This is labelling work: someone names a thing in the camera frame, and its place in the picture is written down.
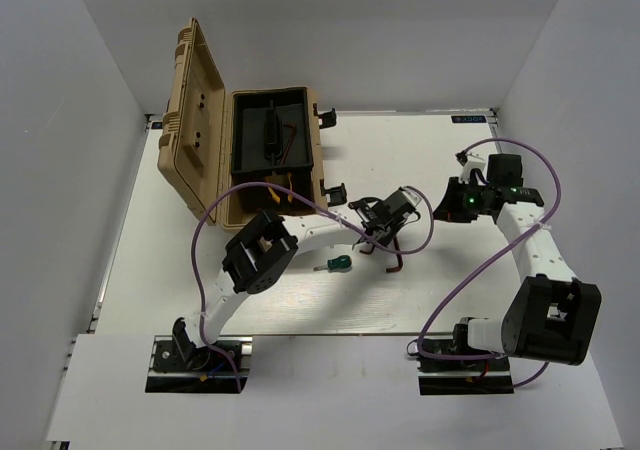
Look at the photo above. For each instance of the yellow black needle-nose pliers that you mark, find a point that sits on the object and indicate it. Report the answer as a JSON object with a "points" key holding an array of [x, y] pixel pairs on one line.
{"points": [[285, 181]]}

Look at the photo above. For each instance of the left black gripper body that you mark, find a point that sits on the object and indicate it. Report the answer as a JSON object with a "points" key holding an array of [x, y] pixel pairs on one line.
{"points": [[392, 230]]}

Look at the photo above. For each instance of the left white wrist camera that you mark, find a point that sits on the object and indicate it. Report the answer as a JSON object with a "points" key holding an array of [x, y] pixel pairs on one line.
{"points": [[413, 197]]}

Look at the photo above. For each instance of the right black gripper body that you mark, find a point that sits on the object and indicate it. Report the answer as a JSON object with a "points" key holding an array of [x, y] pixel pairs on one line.
{"points": [[466, 201]]}

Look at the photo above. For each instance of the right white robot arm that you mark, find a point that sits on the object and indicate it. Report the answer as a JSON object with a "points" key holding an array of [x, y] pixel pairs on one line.
{"points": [[553, 314]]}

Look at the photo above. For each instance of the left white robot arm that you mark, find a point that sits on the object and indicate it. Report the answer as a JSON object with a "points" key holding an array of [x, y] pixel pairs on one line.
{"points": [[260, 252]]}

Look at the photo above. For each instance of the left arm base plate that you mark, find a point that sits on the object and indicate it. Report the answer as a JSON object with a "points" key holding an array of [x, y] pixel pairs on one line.
{"points": [[208, 373]]}

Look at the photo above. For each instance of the large brown hex key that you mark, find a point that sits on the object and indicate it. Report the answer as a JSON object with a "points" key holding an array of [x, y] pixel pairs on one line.
{"points": [[289, 142]]}

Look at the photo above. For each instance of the black toolbox rear latch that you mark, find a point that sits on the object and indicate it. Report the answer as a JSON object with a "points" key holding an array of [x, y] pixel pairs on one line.
{"points": [[327, 119]]}

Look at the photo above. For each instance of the tan plastic toolbox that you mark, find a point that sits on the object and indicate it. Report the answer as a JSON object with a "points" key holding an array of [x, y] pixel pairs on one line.
{"points": [[196, 143]]}

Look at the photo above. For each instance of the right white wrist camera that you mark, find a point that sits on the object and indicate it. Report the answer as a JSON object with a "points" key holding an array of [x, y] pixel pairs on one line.
{"points": [[469, 162]]}

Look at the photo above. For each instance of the black toolbox latch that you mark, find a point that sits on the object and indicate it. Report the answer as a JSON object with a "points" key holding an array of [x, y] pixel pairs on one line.
{"points": [[336, 195], [327, 119]]}

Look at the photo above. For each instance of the black toolbox front latch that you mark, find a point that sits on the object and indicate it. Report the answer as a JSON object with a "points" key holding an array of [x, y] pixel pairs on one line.
{"points": [[336, 195]]}

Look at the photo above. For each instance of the green stubby orange-capped screwdriver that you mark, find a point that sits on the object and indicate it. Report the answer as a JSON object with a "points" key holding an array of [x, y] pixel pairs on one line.
{"points": [[340, 263]]}

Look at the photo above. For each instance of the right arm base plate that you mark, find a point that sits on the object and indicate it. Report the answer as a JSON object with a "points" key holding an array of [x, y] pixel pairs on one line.
{"points": [[461, 378]]}

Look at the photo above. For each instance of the medium brown hex key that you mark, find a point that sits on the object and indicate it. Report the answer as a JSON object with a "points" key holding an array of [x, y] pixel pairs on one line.
{"points": [[399, 258]]}

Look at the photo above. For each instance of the small brown hex key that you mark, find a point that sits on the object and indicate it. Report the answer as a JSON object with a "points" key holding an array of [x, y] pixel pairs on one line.
{"points": [[367, 246]]}

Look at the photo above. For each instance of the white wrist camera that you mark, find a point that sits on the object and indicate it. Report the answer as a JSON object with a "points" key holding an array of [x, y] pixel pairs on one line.
{"points": [[413, 197], [469, 162]]}

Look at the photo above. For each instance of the black toolbox tray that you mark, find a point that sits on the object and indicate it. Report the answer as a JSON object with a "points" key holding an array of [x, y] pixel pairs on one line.
{"points": [[259, 136]]}

